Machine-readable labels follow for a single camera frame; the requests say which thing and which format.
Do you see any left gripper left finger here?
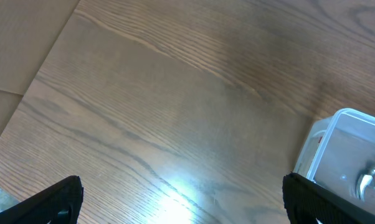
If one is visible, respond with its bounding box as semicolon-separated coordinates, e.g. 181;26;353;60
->
0;175;83;224

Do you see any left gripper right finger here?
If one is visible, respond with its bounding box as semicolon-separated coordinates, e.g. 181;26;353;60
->
282;172;375;224

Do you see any clear plastic container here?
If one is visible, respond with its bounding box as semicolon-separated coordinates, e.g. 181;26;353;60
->
293;108;375;215

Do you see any small claw hammer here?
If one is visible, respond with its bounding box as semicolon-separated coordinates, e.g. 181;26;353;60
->
356;165;375;202

